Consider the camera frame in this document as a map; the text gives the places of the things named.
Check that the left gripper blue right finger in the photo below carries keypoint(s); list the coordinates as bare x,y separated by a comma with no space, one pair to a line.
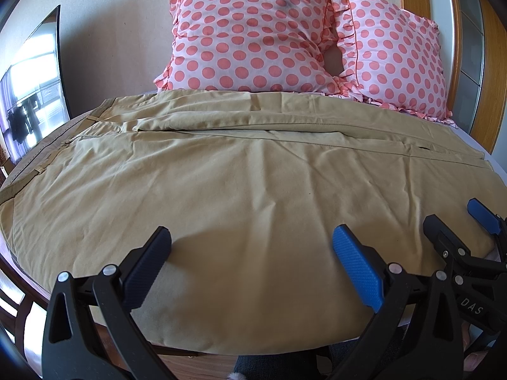
415,332

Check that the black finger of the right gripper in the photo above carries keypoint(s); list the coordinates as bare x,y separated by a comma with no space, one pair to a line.
478,284

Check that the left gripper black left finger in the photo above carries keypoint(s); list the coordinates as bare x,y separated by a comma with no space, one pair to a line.
90,332

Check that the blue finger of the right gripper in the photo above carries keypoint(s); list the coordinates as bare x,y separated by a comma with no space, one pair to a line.
492,223

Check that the khaki tan pants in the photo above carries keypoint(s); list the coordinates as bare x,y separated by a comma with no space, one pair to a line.
237,213

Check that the right pink polka-dot pillow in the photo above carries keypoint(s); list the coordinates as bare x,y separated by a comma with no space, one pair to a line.
391,58

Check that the pink polka-dot pillow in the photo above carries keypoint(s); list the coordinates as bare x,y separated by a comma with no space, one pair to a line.
391,58
250,45

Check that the wooden wardrobe with glass panels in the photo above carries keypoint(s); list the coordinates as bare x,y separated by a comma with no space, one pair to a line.
473,49

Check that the left pink polka-dot pillow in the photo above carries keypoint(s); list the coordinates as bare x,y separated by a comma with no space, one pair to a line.
250,45

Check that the wall-mounted black television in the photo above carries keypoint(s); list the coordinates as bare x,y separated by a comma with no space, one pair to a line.
33,104

